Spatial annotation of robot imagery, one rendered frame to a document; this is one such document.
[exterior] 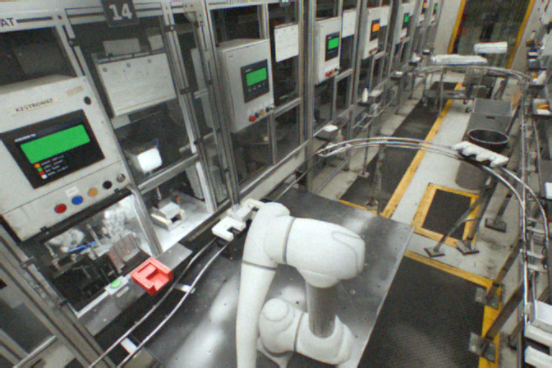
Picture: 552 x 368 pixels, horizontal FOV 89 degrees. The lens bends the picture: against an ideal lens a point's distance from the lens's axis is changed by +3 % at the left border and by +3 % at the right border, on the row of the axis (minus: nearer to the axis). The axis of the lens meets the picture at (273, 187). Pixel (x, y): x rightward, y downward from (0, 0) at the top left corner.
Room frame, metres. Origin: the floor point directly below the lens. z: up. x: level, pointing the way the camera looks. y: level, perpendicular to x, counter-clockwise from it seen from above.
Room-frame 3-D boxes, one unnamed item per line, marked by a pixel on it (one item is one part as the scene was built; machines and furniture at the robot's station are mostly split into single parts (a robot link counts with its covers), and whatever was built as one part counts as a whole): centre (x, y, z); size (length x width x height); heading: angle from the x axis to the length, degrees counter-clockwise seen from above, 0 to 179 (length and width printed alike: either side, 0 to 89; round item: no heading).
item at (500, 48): (6.03, -4.57, 0.48); 0.84 x 0.58 x 0.97; 150
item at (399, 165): (4.65, -2.73, 0.01); 5.85 x 0.59 x 0.01; 142
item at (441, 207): (2.24, -1.82, 0.01); 1.00 x 0.55 x 0.01; 142
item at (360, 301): (1.10, -0.05, 0.66); 1.50 x 1.06 x 0.04; 142
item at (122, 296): (0.81, 0.72, 0.97); 0.08 x 0.08 x 0.12; 52
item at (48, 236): (0.89, 0.74, 1.37); 0.36 x 0.04 x 0.04; 142
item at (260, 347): (0.70, 0.02, 0.71); 0.22 x 0.18 x 0.06; 142
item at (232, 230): (1.38, 0.22, 0.84); 0.36 x 0.14 x 0.10; 142
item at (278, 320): (0.68, 0.02, 0.85); 0.18 x 0.16 x 0.22; 67
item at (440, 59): (5.27, -3.47, 0.48); 0.88 x 0.56 x 0.96; 70
